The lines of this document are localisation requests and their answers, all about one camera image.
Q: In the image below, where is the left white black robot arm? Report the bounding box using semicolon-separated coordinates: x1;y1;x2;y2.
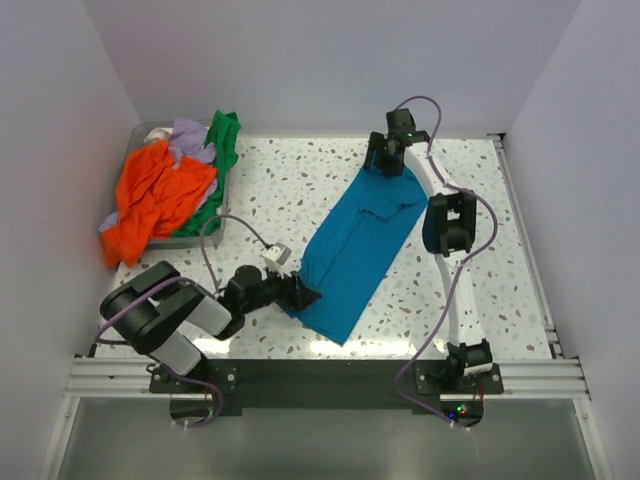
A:
96;261;321;392

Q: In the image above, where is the lilac t shirt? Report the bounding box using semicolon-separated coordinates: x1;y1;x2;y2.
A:
98;117;219;234

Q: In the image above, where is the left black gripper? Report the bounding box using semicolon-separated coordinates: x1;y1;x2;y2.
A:
241;262;320;315

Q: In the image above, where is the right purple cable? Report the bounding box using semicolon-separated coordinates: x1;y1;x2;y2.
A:
393;95;500;426

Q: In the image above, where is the orange t shirt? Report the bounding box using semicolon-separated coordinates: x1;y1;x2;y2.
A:
100;140;218;268

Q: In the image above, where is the pale pink t shirt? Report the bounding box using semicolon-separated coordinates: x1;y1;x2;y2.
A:
143;127;174;145

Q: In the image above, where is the green t shirt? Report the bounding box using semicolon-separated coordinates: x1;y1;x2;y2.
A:
171;110;241;238

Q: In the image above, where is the purple cable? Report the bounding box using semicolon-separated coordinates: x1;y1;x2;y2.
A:
393;95;500;426
94;213;274;427

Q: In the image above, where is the blue t shirt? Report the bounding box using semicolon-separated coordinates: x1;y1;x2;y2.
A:
284;169;427;345

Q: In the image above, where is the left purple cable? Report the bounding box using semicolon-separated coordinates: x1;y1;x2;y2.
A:
94;213;274;427

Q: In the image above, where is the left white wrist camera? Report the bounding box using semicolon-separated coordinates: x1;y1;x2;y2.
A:
261;243;291;278

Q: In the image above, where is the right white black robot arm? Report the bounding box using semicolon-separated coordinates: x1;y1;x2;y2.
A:
364;108;493;393

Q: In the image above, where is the aluminium frame rail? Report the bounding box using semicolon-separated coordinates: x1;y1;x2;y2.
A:
64;357;591;400

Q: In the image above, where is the clear plastic bin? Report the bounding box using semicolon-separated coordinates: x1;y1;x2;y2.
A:
124;120;231;251

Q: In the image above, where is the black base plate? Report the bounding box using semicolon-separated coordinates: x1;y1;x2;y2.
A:
147;359;505;420

